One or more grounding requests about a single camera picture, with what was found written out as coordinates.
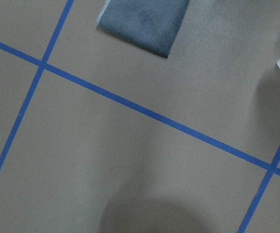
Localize folded grey cloth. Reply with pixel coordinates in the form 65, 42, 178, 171
96, 0, 190, 58

